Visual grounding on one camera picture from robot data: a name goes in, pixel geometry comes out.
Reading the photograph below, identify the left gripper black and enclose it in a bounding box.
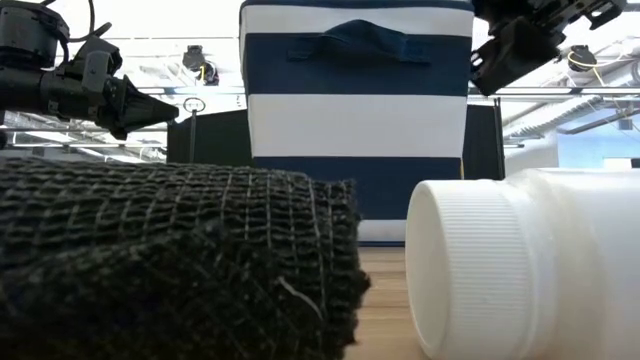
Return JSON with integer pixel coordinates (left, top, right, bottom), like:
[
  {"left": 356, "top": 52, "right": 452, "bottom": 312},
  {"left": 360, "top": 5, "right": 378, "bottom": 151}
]
[{"left": 38, "top": 35, "right": 181, "bottom": 142}]

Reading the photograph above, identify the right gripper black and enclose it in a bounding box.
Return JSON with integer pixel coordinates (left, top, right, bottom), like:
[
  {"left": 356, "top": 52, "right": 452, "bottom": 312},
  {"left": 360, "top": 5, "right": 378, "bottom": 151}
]
[{"left": 468, "top": 0, "right": 627, "bottom": 97}]

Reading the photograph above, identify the black bandage roll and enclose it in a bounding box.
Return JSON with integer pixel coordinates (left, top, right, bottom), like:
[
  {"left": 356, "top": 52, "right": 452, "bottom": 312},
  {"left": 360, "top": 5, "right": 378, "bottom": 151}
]
[{"left": 0, "top": 156, "right": 372, "bottom": 360}]

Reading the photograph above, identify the white plastic bottle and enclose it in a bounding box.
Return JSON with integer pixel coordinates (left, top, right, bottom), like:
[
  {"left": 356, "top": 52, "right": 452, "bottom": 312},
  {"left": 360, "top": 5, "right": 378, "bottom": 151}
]
[{"left": 404, "top": 167, "right": 640, "bottom": 360}]

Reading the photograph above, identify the navy white striped fabric bin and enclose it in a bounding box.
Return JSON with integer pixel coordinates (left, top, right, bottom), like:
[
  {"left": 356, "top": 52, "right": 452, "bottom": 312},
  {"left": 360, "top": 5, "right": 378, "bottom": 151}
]
[{"left": 238, "top": 0, "right": 476, "bottom": 248}]

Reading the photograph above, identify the black overhead fixture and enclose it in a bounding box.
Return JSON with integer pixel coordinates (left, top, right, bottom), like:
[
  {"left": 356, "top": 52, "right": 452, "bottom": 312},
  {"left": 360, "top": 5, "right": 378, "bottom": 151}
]
[
  {"left": 553, "top": 44, "right": 599, "bottom": 74},
  {"left": 181, "top": 44, "right": 220, "bottom": 87}
]

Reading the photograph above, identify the black partition panel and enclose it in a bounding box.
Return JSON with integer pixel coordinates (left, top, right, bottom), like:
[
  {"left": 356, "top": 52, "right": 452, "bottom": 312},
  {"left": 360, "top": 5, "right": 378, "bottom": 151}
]
[{"left": 166, "top": 103, "right": 505, "bottom": 181}]

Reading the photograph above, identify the black ring-topped post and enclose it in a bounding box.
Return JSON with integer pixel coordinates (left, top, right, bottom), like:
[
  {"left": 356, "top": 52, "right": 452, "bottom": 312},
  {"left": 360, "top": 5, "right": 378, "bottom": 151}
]
[{"left": 182, "top": 96, "right": 207, "bottom": 164}]

